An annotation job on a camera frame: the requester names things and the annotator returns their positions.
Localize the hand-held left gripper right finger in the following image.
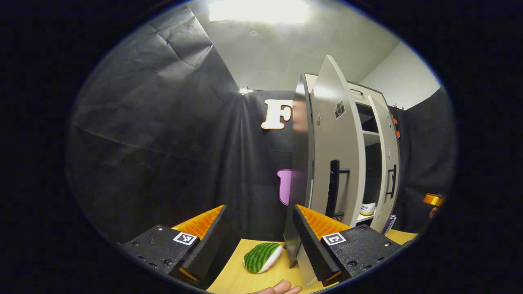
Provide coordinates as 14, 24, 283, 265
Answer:
292, 204, 404, 287

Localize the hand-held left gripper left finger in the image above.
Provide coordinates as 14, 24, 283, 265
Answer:
118, 204, 228, 287

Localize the white shoe cabinet door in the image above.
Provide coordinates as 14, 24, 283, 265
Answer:
296, 55, 367, 286
367, 95, 401, 236

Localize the white shoe cabinet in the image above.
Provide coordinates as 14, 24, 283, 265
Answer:
283, 73, 401, 269

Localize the white cabinet drawer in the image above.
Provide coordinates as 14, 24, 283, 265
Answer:
347, 83, 384, 109

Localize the black backdrop cloth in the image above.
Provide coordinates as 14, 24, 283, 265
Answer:
392, 86, 457, 235
65, 4, 297, 245

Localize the green striped slipper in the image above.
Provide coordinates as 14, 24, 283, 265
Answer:
243, 242, 283, 274

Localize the person's bare foot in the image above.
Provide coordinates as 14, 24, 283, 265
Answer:
250, 280, 303, 294

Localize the ceiling light panel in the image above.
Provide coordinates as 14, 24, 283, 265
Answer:
208, 0, 309, 24

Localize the black door handle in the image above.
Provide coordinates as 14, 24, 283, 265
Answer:
386, 165, 398, 200
325, 159, 351, 220

